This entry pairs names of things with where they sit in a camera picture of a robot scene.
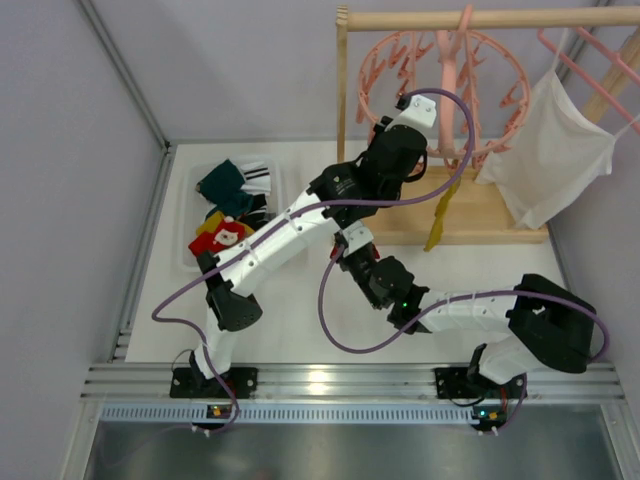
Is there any yellow bear pattern sock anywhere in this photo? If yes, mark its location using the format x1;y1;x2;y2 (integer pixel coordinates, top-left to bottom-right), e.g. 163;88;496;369
424;180;461;252

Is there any dark green sock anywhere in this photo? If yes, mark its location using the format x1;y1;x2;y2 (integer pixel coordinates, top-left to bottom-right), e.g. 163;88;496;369
196;159;245;204
216;190;254;218

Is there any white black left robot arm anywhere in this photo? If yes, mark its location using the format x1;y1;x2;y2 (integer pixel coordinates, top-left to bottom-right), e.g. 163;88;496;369
189;112;435;384

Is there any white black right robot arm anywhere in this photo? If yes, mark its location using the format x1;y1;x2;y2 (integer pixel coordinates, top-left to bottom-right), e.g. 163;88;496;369
337;244;596;390

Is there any pink round clip hanger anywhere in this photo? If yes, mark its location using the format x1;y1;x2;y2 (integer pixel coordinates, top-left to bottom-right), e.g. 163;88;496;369
353;4;532;171

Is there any pink clothes hanger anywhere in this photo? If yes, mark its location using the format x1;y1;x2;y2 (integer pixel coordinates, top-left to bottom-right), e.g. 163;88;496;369
537;27;639;133

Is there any wooden clothes rack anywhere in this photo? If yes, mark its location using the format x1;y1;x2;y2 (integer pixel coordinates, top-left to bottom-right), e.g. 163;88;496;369
336;5;639;246

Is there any white black striped sock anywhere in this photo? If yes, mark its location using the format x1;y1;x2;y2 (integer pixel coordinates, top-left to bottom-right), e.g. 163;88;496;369
237;161;272;195

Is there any black sock in basket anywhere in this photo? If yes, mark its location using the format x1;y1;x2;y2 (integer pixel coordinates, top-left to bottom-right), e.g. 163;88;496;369
237;194;276;231

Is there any white plastic basket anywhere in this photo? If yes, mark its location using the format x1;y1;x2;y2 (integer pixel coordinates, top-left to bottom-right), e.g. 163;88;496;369
174;154;289;273

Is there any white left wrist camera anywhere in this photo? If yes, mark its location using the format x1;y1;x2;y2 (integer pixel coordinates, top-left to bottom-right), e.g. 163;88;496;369
394;95;437;131

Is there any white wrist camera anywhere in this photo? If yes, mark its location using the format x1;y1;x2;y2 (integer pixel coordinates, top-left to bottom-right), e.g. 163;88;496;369
334;221;374;257
394;95;437;131

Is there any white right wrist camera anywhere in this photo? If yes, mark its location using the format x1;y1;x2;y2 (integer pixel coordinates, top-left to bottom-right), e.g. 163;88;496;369
334;221;374;257

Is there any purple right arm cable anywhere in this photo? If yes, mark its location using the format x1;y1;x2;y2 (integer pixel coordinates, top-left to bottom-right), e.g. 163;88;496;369
318;244;611;431

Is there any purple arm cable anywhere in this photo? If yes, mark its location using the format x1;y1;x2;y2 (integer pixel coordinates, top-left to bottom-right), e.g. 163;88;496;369
318;244;611;431
151;88;474;431

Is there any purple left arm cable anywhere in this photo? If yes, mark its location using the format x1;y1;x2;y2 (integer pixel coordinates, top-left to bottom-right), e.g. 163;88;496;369
151;88;474;431

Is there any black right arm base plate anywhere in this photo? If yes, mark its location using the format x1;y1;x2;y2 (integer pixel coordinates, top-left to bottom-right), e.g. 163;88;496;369
434;367;526;401

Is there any aluminium mounting rail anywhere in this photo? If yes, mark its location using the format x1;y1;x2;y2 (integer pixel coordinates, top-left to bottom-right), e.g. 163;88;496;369
81;363;625;403

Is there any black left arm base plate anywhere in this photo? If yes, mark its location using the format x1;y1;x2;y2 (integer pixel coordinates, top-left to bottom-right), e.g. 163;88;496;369
169;367;258;399

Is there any white slotted cable duct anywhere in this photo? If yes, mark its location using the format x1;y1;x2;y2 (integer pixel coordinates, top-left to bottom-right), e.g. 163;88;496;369
100;403;500;425

